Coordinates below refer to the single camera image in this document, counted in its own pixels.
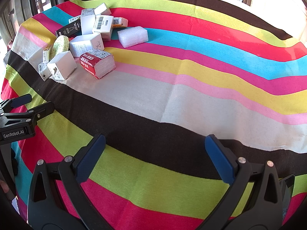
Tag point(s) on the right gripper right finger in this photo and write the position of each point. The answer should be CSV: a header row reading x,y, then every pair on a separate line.
x,y
253,199

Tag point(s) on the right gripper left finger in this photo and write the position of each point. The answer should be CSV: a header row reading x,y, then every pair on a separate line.
x,y
46,209

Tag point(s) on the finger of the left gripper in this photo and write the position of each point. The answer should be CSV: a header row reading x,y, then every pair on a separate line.
x,y
32,115
9,104

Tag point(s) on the small white printed box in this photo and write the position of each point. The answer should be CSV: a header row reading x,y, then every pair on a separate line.
x,y
44,71

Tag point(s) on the white cube box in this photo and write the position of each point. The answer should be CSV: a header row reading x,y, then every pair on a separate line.
x,y
62,65

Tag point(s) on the green round sponge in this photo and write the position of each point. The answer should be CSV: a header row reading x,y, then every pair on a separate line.
x,y
60,45

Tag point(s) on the red white tissue pack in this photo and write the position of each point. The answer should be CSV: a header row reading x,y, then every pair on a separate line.
x,y
97,62

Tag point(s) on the long white box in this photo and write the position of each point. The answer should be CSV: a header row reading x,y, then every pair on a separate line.
x,y
83,43

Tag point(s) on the black shaver box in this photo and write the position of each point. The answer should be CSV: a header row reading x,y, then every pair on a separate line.
x,y
70,30

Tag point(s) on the tall white box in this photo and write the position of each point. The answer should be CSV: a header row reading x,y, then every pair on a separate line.
x,y
88,18

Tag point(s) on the white barcode label box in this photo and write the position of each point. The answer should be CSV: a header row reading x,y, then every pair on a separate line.
x,y
103,25

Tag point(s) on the small white square box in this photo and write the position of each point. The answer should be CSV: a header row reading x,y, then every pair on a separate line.
x,y
102,9

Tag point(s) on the white foam block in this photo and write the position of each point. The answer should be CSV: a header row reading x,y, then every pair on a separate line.
x,y
132,36

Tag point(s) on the orange white small box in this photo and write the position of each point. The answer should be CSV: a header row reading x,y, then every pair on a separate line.
x,y
120,22

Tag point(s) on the yellow white small box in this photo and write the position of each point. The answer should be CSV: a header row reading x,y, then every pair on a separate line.
x,y
46,54

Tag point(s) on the teal white medicine box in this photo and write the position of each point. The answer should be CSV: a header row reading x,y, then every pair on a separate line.
x,y
74,19

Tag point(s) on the striped colourful bed cloth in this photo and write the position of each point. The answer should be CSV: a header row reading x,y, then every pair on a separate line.
x,y
209,67

